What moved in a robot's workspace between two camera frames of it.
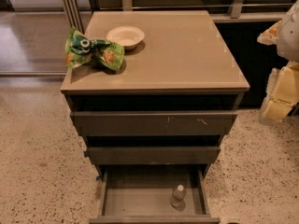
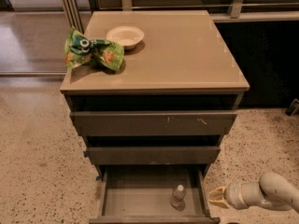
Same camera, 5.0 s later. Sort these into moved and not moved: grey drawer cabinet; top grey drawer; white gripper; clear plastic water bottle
Moved: white gripper
Not moved: top grey drawer; clear plastic water bottle; grey drawer cabinet
